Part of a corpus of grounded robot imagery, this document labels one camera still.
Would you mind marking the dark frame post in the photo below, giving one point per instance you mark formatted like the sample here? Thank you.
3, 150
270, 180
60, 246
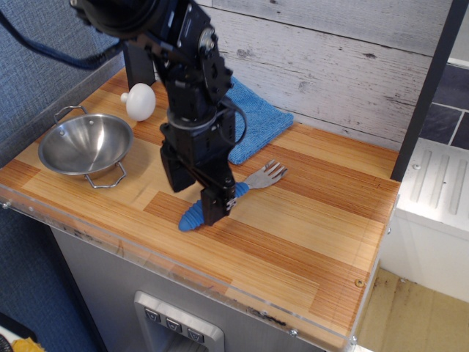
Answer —
139, 66
443, 49

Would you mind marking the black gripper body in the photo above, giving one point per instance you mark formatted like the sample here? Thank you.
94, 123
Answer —
211, 140

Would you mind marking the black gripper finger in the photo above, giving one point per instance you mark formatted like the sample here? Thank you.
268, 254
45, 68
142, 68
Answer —
178, 165
217, 203

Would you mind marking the blue folded cloth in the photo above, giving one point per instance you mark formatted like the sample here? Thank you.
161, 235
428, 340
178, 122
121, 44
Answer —
264, 122

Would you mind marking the dark right frame post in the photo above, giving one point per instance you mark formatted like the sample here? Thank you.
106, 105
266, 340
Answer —
443, 49

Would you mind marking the steel bowl with handles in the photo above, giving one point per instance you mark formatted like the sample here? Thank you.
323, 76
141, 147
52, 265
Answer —
85, 144

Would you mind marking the dark left frame post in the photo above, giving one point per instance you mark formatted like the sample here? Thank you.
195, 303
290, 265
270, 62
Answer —
139, 66

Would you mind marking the yellow object at corner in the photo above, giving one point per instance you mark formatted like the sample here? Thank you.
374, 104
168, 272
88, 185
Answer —
26, 345

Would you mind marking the silver dispenser button panel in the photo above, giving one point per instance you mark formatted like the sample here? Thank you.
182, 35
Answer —
169, 328

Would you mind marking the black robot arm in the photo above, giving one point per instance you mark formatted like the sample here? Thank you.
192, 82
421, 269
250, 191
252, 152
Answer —
181, 42

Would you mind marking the white toy sink drainboard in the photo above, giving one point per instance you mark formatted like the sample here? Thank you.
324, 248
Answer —
427, 239

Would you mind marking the white mushroom toy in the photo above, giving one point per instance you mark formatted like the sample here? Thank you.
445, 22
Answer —
140, 102

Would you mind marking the blue handled metal fork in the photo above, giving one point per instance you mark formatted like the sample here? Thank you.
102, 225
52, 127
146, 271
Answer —
268, 175

